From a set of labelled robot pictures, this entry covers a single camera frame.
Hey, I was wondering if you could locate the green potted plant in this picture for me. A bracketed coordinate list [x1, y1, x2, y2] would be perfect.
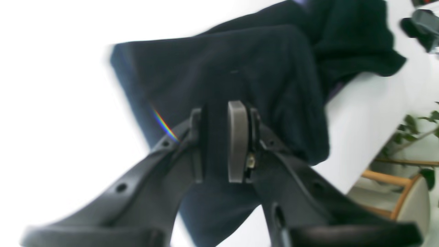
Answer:
[370, 108, 438, 191]

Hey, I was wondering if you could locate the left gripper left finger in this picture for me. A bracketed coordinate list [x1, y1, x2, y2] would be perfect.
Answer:
[21, 108, 204, 247]

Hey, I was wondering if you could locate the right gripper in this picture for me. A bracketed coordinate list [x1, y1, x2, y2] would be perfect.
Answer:
[400, 9, 439, 54]

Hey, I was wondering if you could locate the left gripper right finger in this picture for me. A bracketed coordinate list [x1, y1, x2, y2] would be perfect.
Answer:
[227, 101, 423, 247]

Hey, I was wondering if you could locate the black T-shirt with print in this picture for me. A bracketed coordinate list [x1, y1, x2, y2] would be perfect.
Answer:
[110, 0, 406, 247]

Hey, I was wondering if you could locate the wooden chair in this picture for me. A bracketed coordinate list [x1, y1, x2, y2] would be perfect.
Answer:
[347, 169, 435, 238]

